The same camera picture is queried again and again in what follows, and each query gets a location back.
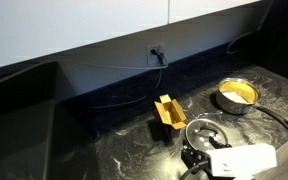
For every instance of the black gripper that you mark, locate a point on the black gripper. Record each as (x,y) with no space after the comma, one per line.
(194,157)

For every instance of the blue Barilla orzo pasta box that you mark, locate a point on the blue Barilla orzo pasta box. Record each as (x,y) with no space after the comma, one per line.
(170,113)

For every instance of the glass pot lid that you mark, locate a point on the glass pot lid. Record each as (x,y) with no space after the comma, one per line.
(200,130)

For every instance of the narrow white cabinet door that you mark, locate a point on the narrow white cabinet door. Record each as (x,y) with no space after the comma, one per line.
(200,8)

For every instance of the black flat panel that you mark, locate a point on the black flat panel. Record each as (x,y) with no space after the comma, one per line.
(17,133)

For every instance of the wide white cabinet door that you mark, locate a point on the wide white cabinet door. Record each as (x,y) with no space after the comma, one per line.
(67,26)

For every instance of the white wall power outlet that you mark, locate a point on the white wall power outlet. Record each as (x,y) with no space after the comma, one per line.
(150,58)

